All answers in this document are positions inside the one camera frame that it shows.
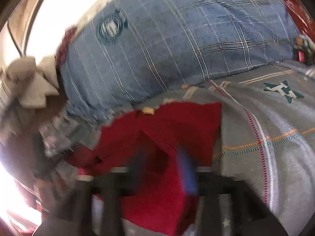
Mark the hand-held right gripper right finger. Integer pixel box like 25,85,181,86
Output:
177,147,289,236

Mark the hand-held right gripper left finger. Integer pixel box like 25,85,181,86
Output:
75,150,154,236

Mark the red garment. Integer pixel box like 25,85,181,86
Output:
66,102,222,236

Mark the blue plaid pillow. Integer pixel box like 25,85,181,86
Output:
58,0,306,126

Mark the beige cloth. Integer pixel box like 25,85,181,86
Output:
0,55,60,109

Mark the dark red cloth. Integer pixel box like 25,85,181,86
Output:
55,27,78,67

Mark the red plastic bag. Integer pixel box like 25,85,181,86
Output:
277,0,313,38

